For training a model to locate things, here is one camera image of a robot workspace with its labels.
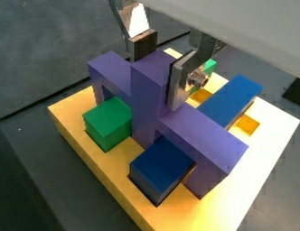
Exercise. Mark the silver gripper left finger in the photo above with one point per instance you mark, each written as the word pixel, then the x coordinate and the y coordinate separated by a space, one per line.
pixel 138 35

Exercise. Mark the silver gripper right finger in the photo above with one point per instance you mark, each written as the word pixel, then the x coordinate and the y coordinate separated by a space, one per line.
pixel 187 70

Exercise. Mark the purple comb-shaped block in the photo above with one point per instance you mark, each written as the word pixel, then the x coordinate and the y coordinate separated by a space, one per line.
pixel 140 84

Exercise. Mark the yellow slotted board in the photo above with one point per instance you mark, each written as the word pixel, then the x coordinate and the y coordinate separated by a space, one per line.
pixel 265 129

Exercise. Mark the green long bar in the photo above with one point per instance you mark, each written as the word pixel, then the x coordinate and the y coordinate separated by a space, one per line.
pixel 110 120

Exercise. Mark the blue long bar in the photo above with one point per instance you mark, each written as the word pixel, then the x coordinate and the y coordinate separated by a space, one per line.
pixel 164 166

